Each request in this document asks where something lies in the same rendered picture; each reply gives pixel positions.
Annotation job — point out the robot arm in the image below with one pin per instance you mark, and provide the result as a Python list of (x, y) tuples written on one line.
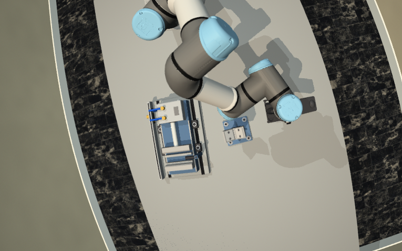
[(206, 41)]

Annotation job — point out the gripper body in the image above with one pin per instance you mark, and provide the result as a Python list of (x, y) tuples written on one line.
[(271, 116)]

